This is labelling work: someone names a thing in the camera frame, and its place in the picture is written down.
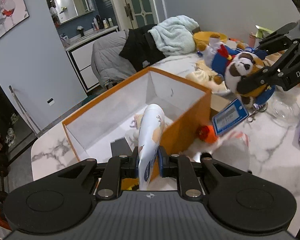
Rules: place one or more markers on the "glass panel door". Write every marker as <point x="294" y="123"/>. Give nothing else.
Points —
<point x="137" y="2"/>

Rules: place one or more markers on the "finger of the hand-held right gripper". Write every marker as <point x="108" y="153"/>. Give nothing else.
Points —
<point x="277" y="38"/>
<point x="260" y="80"/>

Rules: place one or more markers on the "orange storage box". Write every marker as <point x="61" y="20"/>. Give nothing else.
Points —
<point x="187" y="130"/>

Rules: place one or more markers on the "row of toiletry bottles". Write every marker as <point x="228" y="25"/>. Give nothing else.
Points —
<point x="102" y="23"/>

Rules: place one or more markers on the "white vanity cabinet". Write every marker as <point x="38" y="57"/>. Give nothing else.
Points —
<point x="82" y="57"/>

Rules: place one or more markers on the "black flat box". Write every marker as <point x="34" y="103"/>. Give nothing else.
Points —
<point x="120" y="146"/>

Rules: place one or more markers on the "pink striped plush toy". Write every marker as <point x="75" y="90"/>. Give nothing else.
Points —
<point x="207" y="133"/>

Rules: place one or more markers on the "brown white plush dog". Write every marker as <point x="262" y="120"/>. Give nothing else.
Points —
<point x="240" y="67"/>

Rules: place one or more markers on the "clear glass jar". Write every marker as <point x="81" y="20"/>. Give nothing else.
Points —
<point x="285" y="110"/>

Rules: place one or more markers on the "duck plush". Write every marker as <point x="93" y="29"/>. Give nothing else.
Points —
<point x="217" y="57"/>

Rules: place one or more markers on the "wall mirror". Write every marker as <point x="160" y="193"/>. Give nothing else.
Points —
<point x="72" y="0"/>

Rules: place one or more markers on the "pair of shoes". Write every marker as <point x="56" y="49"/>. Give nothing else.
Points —
<point x="10" y="132"/>

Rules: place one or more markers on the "light blue fleece blanket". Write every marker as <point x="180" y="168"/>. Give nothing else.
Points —
<point x="175" y="37"/>

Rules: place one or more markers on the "yellow plastic basin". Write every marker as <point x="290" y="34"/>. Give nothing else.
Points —
<point x="205" y="35"/>

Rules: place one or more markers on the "grey down coat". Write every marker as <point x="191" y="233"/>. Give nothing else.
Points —
<point x="107" y="55"/>

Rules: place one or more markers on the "small cream plush toy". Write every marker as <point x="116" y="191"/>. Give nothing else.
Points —
<point x="137" y="121"/>

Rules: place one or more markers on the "white printed tube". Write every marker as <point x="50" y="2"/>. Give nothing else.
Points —
<point x="150" y="135"/>

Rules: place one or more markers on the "black jacket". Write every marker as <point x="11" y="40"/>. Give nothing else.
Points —
<point x="140" y="47"/>

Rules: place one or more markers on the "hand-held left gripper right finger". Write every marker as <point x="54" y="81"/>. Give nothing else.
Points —
<point x="161" y="163"/>

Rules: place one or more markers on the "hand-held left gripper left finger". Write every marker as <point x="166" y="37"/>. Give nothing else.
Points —
<point x="133" y="165"/>

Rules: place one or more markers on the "wall outlet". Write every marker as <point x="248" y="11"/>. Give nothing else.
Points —
<point x="50" y="101"/>

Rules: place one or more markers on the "blue badge holder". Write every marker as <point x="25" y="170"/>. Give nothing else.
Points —
<point x="228" y="116"/>

